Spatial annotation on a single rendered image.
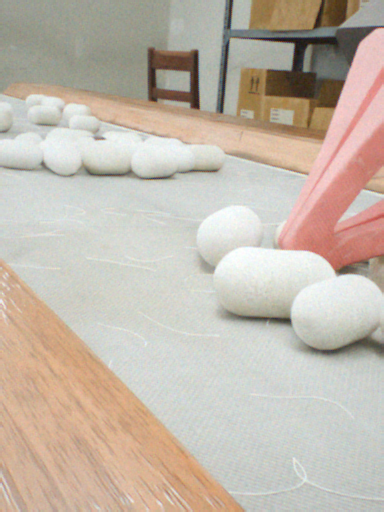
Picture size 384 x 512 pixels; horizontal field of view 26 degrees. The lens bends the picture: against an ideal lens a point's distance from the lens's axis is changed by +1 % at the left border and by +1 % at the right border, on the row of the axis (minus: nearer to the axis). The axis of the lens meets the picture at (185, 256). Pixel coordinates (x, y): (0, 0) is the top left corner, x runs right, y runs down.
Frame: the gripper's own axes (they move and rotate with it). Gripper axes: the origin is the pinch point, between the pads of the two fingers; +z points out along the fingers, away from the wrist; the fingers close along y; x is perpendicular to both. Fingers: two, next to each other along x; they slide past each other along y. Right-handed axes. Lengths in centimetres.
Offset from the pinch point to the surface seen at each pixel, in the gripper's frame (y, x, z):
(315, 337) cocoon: 4.2, -0.3, 2.8
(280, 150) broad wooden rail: -37.0, 13.8, -16.2
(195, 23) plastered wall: -444, 101, -179
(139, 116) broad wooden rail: -69, 14, -16
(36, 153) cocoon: -30.7, 0.2, 0.9
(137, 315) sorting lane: 0.0, -2.0, 5.7
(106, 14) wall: -480, 74, -147
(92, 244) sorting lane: -9.4, -0.9, 4.3
